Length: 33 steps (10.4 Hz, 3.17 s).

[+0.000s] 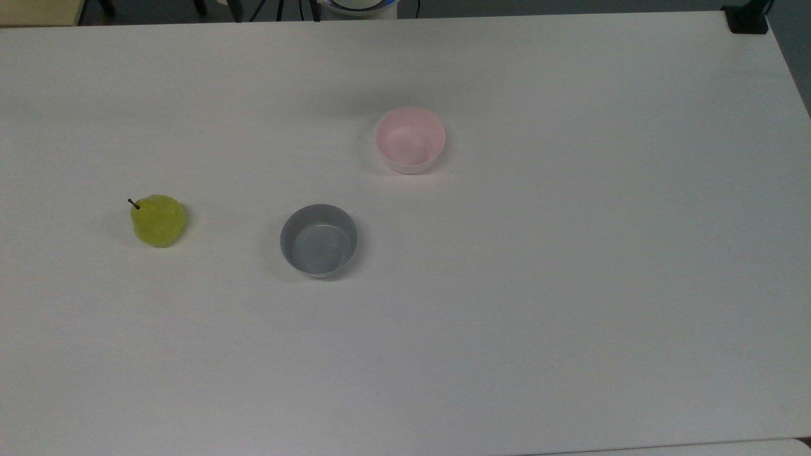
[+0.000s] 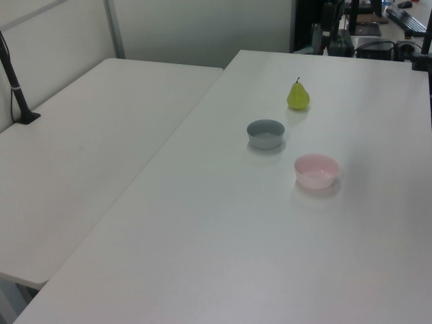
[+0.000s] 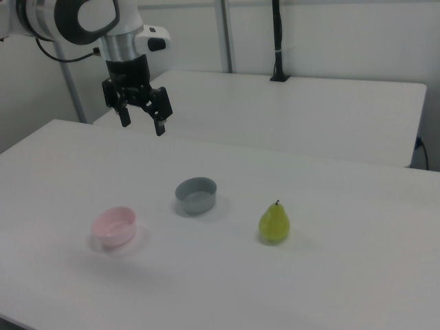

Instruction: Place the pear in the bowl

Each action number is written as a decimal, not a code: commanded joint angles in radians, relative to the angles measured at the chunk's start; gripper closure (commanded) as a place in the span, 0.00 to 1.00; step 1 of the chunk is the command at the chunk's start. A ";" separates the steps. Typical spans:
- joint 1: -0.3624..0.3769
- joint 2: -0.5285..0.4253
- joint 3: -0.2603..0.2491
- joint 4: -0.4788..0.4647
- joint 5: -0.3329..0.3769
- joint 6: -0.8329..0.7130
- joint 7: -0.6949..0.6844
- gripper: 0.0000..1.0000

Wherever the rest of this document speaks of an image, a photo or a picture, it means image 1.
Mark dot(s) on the green pear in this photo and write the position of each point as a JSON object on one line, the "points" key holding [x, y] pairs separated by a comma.
{"points": [[159, 223]]}

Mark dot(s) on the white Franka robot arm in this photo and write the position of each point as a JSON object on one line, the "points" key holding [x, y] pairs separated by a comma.
{"points": [[359, 6]]}

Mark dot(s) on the pink bowl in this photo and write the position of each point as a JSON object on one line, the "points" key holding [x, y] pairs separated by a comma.
{"points": [[410, 142]]}

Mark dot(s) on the grey bowl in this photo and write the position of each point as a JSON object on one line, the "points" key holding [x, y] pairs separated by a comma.
{"points": [[319, 244]]}

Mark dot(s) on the light wooden table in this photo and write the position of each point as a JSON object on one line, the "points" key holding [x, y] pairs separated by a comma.
{"points": [[38, 11]]}

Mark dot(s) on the black table clamp mount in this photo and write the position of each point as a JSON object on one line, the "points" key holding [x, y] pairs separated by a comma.
{"points": [[747, 20]]}

